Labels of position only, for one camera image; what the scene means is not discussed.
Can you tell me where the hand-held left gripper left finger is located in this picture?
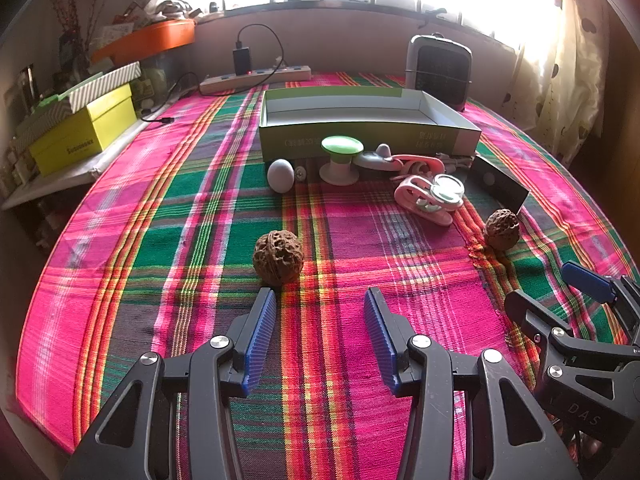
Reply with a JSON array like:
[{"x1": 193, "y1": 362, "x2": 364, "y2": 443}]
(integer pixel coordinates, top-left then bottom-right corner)
[{"x1": 60, "y1": 287, "x2": 278, "y2": 480}]

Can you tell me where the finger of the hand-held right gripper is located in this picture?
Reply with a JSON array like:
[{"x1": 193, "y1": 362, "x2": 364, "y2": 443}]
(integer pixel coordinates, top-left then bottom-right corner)
[
  {"x1": 560, "y1": 260, "x2": 640, "y2": 348},
  {"x1": 504, "y1": 290, "x2": 576, "y2": 386}
]

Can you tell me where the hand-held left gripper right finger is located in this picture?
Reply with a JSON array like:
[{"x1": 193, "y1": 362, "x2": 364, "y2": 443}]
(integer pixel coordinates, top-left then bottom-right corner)
[{"x1": 363, "y1": 287, "x2": 583, "y2": 480}]

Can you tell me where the brown walnut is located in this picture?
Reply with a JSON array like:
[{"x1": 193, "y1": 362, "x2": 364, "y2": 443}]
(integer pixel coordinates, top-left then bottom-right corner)
[
  {"x1": 252, "y1": 230, "x2": 306, "y2": 288},
  {"x1": 482, "y1": 208, "x2": 522, "y2": 252}
]

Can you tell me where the black card box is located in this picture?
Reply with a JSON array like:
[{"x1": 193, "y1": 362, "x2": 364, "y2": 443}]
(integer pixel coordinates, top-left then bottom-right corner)
[{"x1": 470, "y1": 155, "x2": 531, "y2": 216}]

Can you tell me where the clear round glass jar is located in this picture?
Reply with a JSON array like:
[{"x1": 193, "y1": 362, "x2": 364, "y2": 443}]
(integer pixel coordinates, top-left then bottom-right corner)
[{"x1": 427, "y1": 174, "x2": 466, "y2": 208}]

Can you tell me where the white egg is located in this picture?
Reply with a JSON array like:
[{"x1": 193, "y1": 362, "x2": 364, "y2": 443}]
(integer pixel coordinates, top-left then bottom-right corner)
[{"x1": 267, "y1": 158, "x2": 296, "y2": 194}]

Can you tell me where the white cable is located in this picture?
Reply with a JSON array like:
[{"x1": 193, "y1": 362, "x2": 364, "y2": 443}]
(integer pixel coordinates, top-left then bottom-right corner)
[{"x1": 434, "y1": 152, "x2": 476, "y2": 170}]

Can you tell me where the green-topped white spool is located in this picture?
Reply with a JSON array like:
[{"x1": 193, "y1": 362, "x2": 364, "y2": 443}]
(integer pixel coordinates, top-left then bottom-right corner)
[{"x1": 319, "y1": 135, "x2": 364, "y2": 187}]

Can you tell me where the green cardboard box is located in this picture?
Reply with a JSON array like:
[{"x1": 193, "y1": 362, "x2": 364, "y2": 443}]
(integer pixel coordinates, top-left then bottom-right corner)
[{"x1": 258, "y1": 86, "x2": 482, "y2": 163}]

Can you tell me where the plaid cloth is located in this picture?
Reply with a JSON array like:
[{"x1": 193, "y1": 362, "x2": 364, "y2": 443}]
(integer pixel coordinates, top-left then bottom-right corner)
[{"x1": 17, "y1": 71, "x2": 631, "y2": 480}]

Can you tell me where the cream dotted curtain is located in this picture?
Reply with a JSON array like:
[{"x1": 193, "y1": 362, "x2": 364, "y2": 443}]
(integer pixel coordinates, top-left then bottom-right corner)
[{"x1": 500, "y1": 0, "x2": 613, "y2": 161}]

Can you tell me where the grey space heater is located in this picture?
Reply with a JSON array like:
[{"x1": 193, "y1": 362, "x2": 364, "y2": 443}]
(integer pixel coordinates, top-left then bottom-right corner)
[{"x1": 404, "y1": 33, "x2": 473, "y2": 112}]

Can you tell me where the white side shelf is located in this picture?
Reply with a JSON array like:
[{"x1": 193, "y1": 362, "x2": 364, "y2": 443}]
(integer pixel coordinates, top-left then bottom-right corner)
[{"x1": 0, "y1": 115, "x2": 146, "y2": 211}]

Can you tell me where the white power strip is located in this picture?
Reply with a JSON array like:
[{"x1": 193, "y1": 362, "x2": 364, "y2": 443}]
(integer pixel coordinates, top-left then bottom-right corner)
[{"x1": 199, "y1": 65, "x2": 312, "y2": 95}]

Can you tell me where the black usb cable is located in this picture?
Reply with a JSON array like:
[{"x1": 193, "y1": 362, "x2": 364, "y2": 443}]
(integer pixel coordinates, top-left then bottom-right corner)
[{"x1": 140, "y1": 72, "x2": 201, "y2": 124}]

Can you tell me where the black charger cable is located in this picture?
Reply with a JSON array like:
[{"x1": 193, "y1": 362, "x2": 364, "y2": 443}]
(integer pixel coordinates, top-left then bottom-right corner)
[{"x1": 200, "y1": 24, "x2": 286, "y2": 96}]

